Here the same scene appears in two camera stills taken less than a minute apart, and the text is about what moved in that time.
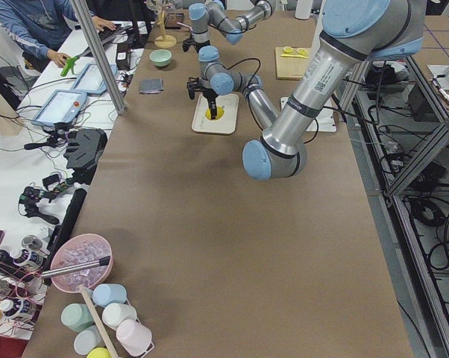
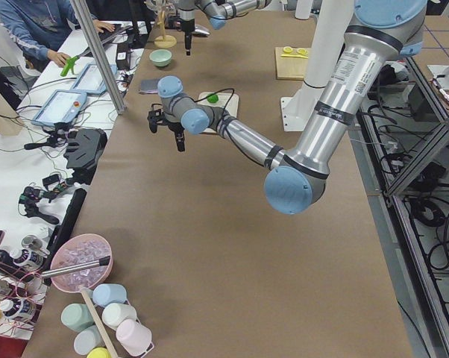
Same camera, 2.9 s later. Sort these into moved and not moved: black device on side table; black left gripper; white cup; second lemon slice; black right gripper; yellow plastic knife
Moved: black right gripper; black left gripper
Not moved: second lemon slice; black device on side table; yellow plastic knife; white cup
